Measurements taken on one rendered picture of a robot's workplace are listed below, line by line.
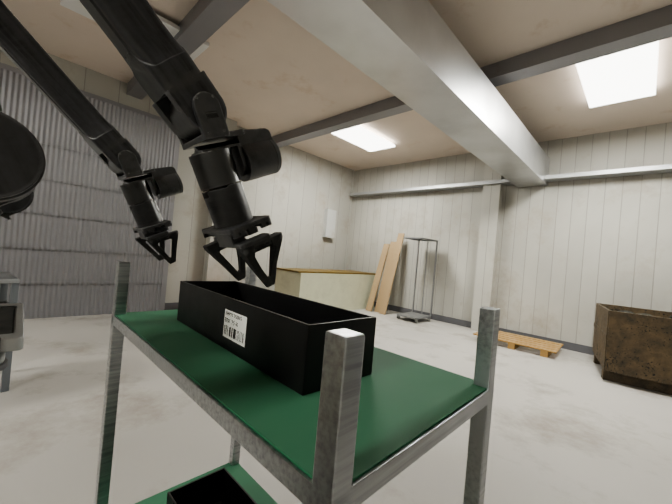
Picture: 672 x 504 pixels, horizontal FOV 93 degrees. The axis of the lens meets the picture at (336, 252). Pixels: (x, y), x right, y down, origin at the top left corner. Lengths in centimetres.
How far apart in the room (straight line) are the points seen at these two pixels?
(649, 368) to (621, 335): 39
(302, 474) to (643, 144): 645
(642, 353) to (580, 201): 256
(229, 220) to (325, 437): 30
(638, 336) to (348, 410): 465
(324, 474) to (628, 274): 607
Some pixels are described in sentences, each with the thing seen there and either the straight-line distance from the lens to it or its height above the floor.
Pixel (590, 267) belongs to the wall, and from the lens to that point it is 633.
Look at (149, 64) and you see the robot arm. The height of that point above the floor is 137.
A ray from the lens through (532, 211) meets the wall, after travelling 654.
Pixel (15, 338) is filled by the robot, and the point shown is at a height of 104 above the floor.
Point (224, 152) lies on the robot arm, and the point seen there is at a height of 130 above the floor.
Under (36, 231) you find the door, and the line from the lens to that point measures 562.
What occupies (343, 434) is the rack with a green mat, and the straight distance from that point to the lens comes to 35.
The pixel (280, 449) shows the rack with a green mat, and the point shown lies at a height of 95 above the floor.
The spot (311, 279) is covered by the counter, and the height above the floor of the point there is 66.
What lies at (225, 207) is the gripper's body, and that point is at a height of 123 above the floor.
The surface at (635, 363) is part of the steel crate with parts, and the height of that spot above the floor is 28.
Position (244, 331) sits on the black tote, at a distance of 68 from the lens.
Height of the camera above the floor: 118
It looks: level
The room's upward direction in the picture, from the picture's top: 5 degrees clockwise
